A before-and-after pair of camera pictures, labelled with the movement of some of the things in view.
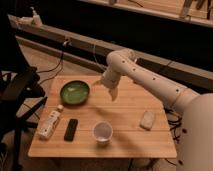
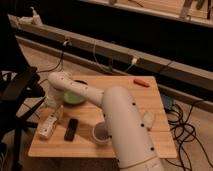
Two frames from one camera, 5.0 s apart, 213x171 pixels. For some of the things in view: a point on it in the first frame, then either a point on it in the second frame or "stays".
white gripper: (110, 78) → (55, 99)
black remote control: (71, 129) stays
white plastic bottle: (47, 127) stays
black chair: (20, 95) stays
